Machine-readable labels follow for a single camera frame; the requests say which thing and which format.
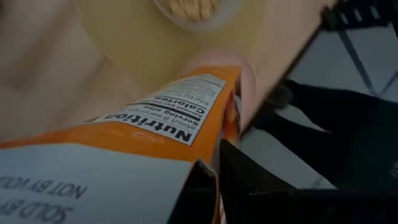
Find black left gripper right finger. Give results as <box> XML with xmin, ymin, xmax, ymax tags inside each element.
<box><xmin>219</xmin><ymin>138</ymin><xmax>298</xmax><ymax>224</ymax></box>

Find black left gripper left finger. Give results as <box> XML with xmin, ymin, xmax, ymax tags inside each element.
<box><xmin>167</xmin><ymin>159</ymin><xmax>219</xmax><ymax>224</ymax></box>

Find pink plate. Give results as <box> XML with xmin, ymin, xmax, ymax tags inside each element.
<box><xmin>179</xmin><ymin>52</ymin><xmax>259</xmax><ymax>133</ymax></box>

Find orange cereal box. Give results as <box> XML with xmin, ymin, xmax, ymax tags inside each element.
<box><xmin>0</xmin><ymin>65</ymin><xmax>244</xmax><ymax>224</ymax></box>

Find beige bowl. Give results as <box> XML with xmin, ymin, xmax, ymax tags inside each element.
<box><xmin>151</xmin><ymin>0</ymin><xmax>245</xmax><ymax>32</ymax></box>

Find round woven straw placemat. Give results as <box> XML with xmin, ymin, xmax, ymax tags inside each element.
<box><xmin>73</xmin><ymin>0</ymin><xmax>269</xmax><ymax>94</ymax></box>

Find toasted cereal rings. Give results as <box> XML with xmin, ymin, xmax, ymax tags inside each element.
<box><xmin>167</xmin><ymin>0</ymin><xmax>221</xmax><ymax>22</ymax></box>

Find black aluminium rig frame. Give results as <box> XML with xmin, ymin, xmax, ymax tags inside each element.
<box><xmin>241</xmin><ymin>0</ymin><xmax>398</xmax><ymax>191</ymax></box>

